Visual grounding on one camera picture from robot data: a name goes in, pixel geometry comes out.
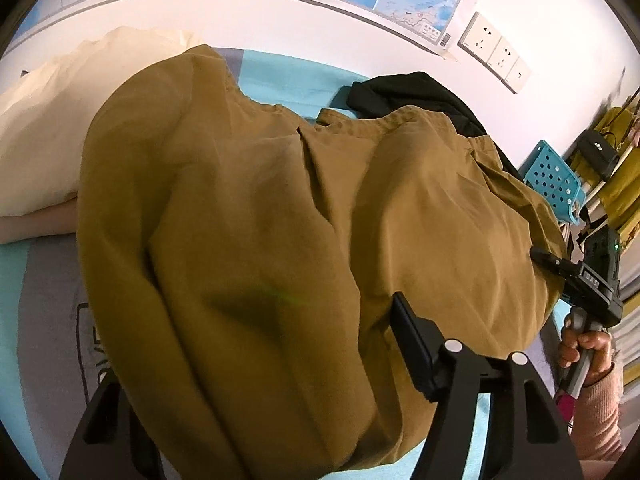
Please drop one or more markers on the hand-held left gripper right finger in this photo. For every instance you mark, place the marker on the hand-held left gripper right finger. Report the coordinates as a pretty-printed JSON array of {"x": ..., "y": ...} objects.
[{"x": 415, "y": 345}]

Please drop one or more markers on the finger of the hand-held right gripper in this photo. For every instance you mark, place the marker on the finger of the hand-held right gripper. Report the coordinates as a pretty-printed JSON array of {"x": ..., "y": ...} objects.
[{"x": 552, "y": 260}]

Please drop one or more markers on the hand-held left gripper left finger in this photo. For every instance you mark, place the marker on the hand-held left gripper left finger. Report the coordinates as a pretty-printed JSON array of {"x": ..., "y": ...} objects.
[{"x": 137, "y": 440}]

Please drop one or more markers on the olive brown button shirt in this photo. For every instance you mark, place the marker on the olive brown button shirt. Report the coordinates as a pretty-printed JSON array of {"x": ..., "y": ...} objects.
[{"x": 250, "y": 210}]

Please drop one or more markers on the person's right forearm pink sleeve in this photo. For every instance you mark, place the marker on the person's right forearm pink sleeve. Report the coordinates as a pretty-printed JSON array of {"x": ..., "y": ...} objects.
[{"x": 600, "y": 420}]

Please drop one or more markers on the person's right hand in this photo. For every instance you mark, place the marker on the person's right hand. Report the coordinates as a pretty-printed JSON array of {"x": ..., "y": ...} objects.
[{"x": 590, "y": 345}]

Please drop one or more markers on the turquoise perforated basket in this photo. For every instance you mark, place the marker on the turquoise perforated basket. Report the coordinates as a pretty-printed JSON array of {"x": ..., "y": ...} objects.
[{"x": 550, "y": 175}]

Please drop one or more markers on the yellow hanging garment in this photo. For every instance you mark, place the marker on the yellow hanging garment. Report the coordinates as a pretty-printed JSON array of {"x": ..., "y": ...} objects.
[{"x": 622, "y": 180}]

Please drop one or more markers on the black pouch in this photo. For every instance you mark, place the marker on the black pouch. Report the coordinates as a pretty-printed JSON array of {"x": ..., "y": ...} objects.
[{"x": 597, "y": 152}]

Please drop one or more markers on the black garment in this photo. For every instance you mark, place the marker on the black garment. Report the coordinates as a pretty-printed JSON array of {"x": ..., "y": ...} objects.
[{"x": 410, "y": 95}]

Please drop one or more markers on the pale pink cloth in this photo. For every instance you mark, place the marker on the pale pink cloth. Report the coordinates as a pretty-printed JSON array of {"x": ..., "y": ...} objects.
[{"x": 35, "y": 222}]

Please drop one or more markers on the teal and grey bed sheet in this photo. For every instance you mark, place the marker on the teal and grey bed sheet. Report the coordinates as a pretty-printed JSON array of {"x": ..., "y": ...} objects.
[{"x": 280, "y": 77}]

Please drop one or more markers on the cream pillow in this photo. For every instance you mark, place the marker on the cream pillow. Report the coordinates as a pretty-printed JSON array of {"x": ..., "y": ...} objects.
[{"x": 60, "y": 110}]

